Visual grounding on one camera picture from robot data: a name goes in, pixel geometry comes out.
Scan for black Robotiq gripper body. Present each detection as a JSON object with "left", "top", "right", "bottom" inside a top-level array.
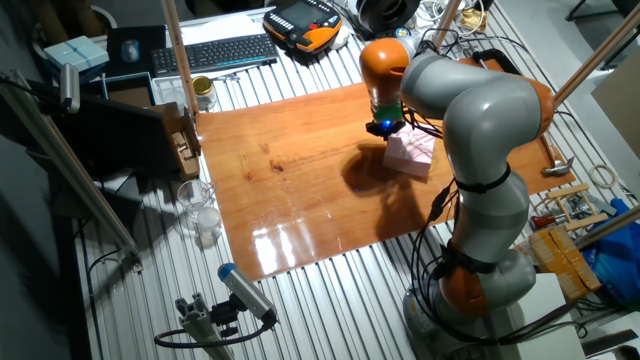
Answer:
[{"left": 365, "top": 118, "right": 406, "bottom": 138}]

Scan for pink ribboned casing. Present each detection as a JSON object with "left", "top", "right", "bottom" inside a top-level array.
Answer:
[{"left": 382, "top": 125, "right": 437, "bottom": 179}]

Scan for brown cardboard box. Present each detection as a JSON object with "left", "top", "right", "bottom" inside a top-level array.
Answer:
[{"left": 149, "top": 102, "right": 202, "bottom": 181}]

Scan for light blue gift box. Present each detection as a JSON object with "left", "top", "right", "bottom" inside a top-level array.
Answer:
[{"left": 42, "top": 34, "right": 110, "bottom": 74}]

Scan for white rounded object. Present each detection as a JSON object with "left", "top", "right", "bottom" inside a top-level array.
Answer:
[{"left": 327, "top": 24, "right": 351, "bottom": 51}]

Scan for black filament spool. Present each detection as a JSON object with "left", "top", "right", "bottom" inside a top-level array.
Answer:
[{"left": 355, "top": 0, "right": 422, "bottom": 37}]

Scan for wooden pole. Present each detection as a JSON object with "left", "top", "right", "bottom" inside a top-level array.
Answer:
[
  {"left": 552, "top": 3, "right": 640, "bottom": 109},
  {"left": 160, "top": 0, "right": 200, "bottom": 117},
  {"left": 430, "top": 0, "right": 464, "bottom": 51},
  {"left": 574, "top": 204, "right": 640, "bottom": 250}
]

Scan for glossy wooden board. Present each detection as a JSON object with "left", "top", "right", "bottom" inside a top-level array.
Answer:
[{"left": 194, "top": 55, "right": 576, "bottom": 282}]

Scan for orange black teach pendant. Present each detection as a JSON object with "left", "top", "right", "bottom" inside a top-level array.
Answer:
[{"left": 262, "top": 0, "right": 344, "bottom": 55}]

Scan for black bar clamp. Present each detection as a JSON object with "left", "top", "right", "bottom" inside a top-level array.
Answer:
[{"left": 472, "top": 48, "right": 524, "bottom": 76}]

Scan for brass metal fitting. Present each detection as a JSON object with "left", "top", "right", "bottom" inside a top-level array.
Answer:
[{"left": 458, "top": 7, "right": 489, "bottom": 34}]

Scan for glass jar yellow lid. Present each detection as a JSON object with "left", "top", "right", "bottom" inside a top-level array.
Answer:
[{"left": 191, "top": 75, "right": 218, "bottom": 112}]

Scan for black computer keyboard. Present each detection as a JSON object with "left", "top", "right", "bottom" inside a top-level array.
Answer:
[{"left": 150, "top": 32, "right": 280, "bottom": 78}]

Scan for white paper sheets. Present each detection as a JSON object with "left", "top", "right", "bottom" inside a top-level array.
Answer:
[{"left": 164, "top": 12, "right": 271, "bottom": 49}]

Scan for small clear plastic cup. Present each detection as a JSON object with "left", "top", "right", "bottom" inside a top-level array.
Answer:
[{"left": 195, "top": 205, "right": 223, "bottom": 249}]

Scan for clear plastic beaker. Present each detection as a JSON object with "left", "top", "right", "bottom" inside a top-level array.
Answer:
[{"left": 175, "top": 178, "right": 217, "bottom": 224}]

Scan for yellow cardboard stack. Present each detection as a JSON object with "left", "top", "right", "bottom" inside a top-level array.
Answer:
[{"left": 529, "top": 224, "right": 604, "bottom": 301}]

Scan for clear plastic tray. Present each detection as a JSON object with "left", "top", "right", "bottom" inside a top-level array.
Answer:
[{"left": 150, "top": 74, "right": 194, "bottom": 109}]

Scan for dark blue tray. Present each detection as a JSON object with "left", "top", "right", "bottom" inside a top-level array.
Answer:
[{"left": 82, "top": 71, "right": 157, "bottom": 109}]

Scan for blue plastic bag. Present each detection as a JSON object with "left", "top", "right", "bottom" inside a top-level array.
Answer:
[{"left": 582, "top": 197, "right": 640, "bottom": 309}]

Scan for grey computer mouse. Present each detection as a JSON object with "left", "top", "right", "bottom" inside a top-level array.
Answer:
[{"left": 120, "top": 38, "right": 141, "bottom": 64}]

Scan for aluminium profile stand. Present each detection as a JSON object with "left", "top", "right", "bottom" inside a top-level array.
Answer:
[{"left": 174, "top": 292, "right": 236, "bottom": 360}]

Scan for black monitor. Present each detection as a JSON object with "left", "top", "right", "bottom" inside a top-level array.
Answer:
[{"left": 29, "top": 79, "right": 181, "bottom": 176}]

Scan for black mouse pad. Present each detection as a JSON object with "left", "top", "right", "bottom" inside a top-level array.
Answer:
[{"left": 105, "top": 24, "right": 167, "bottom": 79}]

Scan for green gripper mount flange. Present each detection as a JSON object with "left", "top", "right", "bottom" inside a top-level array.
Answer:
[{"left": 370, "top": 102, "right": 405, "bottom": 122}]

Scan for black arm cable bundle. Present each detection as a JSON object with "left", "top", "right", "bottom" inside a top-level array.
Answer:
[{"left": 402, "top": 27, "right": 589, "bottom": 347}]

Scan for wooden handled hammer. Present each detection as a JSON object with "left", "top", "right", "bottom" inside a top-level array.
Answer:
[{"left": 538, "top": 132, "right": 576, "bottom": 179}]

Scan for red handled screwdriver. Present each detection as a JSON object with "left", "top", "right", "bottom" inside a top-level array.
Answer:
[{"left": 530, "top": 212, "right": 571, "bottom": 230}]

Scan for small wooden frame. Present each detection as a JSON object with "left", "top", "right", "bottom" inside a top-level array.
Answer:
[{"left": 547, "top": 182, "right": 610, "bottom": 232}]

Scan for silver camera blue end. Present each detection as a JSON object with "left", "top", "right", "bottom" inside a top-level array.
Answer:
[{"left": 217, "top": 262, "right": 279, "bottom": 324}]

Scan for white tape ring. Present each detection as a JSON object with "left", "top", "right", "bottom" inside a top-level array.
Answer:
[{"left": 588, "top": 163, "right": 619, "bottom": 190}]

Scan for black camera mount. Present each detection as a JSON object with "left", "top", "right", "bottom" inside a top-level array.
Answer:
[{"left": 209, "top": 294, "right": 246, "bottom": 339}]

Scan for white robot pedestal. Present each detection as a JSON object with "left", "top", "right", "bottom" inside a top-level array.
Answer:
[{"left": 499, "top": 272, "right": 589, "bottom": 360}]

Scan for black camera cable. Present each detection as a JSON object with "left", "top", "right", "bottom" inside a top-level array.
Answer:
[{"left": 153, "top": 319, "right": 276, "bottom": 350}]

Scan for long silver frame bar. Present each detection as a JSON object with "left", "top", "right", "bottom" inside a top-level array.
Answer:
[{"left": 0, "top": 69, "right": 144, "bottom": 274}]

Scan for silver depth camera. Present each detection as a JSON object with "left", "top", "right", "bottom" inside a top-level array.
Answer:
[{"left": 59, "top": 62, "right": 81, "bottom": 114}]

